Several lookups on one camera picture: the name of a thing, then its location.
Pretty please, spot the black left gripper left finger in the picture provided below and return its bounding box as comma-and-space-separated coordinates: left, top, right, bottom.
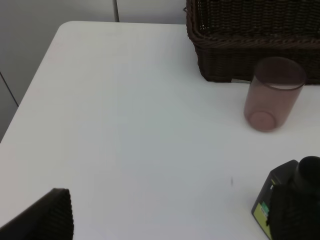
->
0, 188, 75, 240

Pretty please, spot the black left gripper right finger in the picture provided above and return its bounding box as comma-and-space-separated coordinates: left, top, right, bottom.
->
266, 185, 320, 240

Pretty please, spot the dark grey pump bottle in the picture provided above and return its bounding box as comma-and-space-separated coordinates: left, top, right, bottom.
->
251, 156, 320, 240

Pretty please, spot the translucent pink plastic cup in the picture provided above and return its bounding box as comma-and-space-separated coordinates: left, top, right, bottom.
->
243, 57, 307, 132

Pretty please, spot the dark brown wicker basket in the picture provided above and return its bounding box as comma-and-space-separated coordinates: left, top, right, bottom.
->
184, 0, 320, 85

